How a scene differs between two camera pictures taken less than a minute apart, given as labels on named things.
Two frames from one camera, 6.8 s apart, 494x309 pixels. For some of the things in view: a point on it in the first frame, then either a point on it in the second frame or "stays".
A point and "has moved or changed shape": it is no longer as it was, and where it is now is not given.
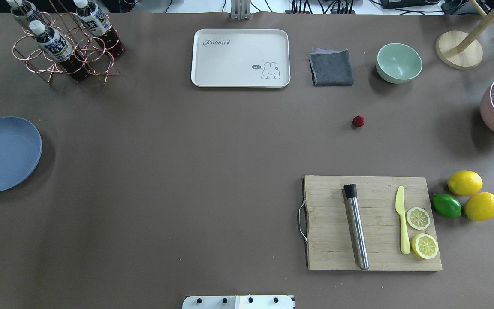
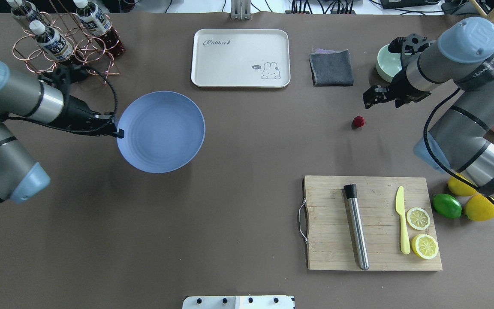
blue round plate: [6, 150] has moved or changed shape
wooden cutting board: [331, 242] stays
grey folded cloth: [330, 67] stays
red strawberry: [358, 121] stays
